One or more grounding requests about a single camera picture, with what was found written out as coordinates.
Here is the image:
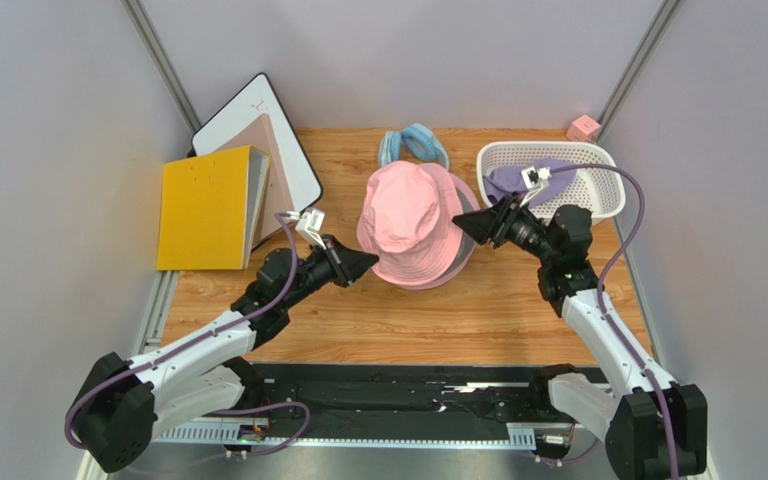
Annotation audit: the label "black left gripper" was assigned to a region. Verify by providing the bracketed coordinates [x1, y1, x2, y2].
[281, 233, 378, 310]

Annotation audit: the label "grey hat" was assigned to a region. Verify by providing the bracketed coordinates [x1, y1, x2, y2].
[423, 176, 482, 291]

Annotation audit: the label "lavender cloth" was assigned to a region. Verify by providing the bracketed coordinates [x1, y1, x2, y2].
[482, 158, 576, 206]

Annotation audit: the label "pink cloth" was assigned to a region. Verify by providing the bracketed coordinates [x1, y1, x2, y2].
[357, 161, 464, 290]

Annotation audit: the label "pink bucket hat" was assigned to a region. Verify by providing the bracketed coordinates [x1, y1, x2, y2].
[449, 173, 481, 213]

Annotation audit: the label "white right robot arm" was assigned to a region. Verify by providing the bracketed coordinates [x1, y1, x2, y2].
[453, 195, 708, 479]

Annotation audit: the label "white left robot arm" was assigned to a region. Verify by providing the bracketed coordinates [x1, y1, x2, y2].
[64, 235, 379, 473]

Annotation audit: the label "pink brown folder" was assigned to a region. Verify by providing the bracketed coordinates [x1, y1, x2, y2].
[218, 114, 298, 249]

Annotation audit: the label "light blue headphones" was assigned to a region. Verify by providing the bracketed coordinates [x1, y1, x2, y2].
[377, 123, 451, 170]

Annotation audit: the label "white perforated plastic basket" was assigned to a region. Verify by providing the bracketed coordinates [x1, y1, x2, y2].
[476, 141, 626, 225]

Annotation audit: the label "small pink box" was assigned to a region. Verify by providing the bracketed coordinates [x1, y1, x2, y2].
[565, 114, 602, 143]

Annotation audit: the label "yellow binder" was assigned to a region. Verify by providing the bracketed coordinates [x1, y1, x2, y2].
[156, 145, 270, 271]

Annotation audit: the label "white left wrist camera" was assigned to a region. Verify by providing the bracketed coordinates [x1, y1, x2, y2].
[295, 207, 326, 249]

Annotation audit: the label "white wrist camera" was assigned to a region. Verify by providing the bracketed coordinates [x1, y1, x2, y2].
[519, 167, 553, 207]
[295, 207, 326, 249]

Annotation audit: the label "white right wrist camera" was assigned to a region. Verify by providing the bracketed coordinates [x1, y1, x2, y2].
[519, 167, 553, 207]

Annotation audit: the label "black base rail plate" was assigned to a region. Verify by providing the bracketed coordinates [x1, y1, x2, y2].
[224, 358, 581, 446]

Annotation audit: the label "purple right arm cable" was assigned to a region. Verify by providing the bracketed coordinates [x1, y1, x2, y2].
[535, 163, 681, 480]

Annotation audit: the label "white board black frame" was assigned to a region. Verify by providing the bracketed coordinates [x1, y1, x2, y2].
[191, 72, 323, 209]

